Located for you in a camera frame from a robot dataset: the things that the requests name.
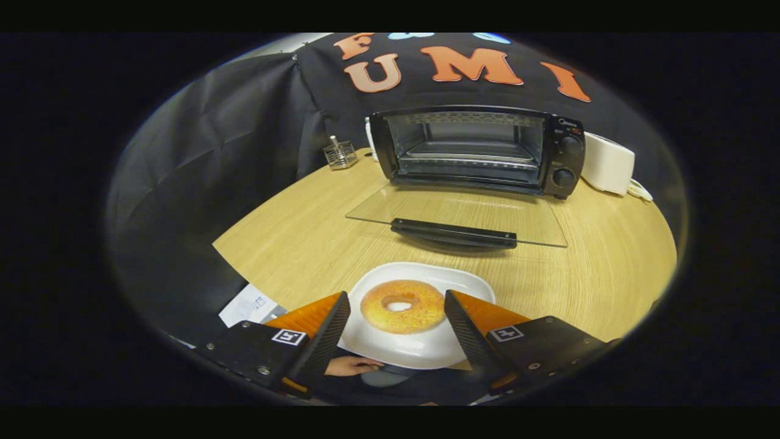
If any metal wire basket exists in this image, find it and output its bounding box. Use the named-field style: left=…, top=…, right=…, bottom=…
left=323, top=135, right=359, bottom=170

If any white paper sheet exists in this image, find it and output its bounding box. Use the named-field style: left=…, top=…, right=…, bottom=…
left=218, top=284, right=287, bottom=328

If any metal oven tray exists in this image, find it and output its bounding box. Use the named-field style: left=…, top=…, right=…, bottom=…
left=399, top=140, right=541, bottom=166

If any black backdrop cloth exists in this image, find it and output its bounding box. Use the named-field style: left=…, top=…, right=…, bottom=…
left=107, top=33, right=689, bottom=342

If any white appliance box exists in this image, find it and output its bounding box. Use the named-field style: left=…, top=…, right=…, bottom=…
left=580, top=131, right=636, bottom=196

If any black toaster oven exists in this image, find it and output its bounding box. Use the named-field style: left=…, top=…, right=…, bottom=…
left=346, top=105, right=586, bottom=251

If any glazed donut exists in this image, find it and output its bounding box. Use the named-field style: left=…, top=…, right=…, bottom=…
left=360, top=279, right=446, bottom=335

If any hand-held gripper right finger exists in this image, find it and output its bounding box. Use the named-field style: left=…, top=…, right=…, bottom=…
left=444, top=290, right=622, bottom=394

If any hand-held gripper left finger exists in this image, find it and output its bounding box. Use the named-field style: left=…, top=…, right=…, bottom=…
left=195, top=291, right=352, bottom=400

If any white plate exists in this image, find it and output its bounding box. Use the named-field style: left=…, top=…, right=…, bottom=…
left=338, top=262, right=495, bottom=370

